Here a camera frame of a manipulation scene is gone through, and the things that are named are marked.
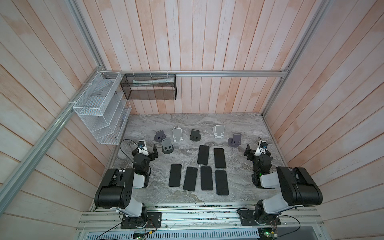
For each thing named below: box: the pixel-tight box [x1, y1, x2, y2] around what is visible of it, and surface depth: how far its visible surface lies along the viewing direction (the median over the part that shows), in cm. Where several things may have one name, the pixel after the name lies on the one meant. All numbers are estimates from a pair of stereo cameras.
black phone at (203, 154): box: [197, 145, 210, 165], surface depth 99 cm
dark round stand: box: [161, 138, 174, 154], surface depth 97 cm
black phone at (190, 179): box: [183, 166, 198, 192], surface depth 88 cm
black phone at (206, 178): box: [200, 166, 214, 191], surface depth 90 cm
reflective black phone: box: [213, 148, 226, 168], surface depth 97 cm
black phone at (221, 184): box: [215, 170, 229, 196], surface depth 87 cm
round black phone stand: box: [154, 129, 166, 143], surface depth 103 cm
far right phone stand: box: [228, 133, 242, 148], surface depth 100 cm
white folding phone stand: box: [172, 126, 183, 142], surface depth 106 cm
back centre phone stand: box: [190, 129, 201, 142], surface depth 105 cm
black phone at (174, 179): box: [168, 164, 182, 187], surface depth 90 cm
